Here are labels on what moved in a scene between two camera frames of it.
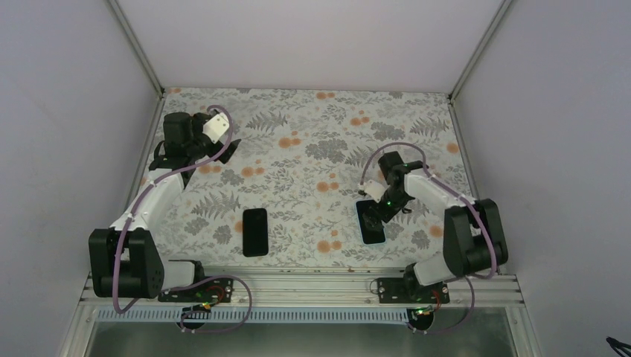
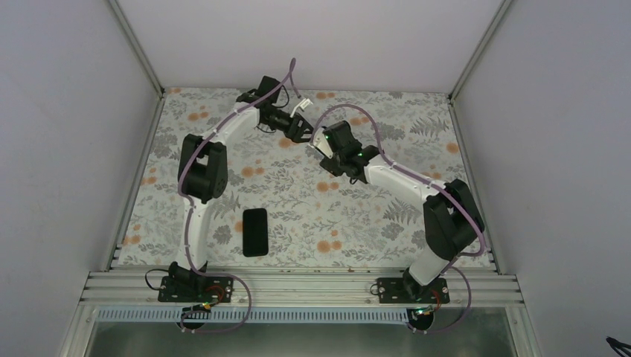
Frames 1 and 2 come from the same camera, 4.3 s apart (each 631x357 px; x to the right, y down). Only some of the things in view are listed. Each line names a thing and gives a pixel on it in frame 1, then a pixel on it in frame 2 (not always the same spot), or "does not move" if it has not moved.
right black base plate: x=408 y=290 does not move
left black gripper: x=229 y=152 to x=296 y=134
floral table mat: x=300 y=158 does not move
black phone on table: x=255 y=234 does not move
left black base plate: x=218 y=290 does not move
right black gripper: x=388 y=216 to x=331 y=167
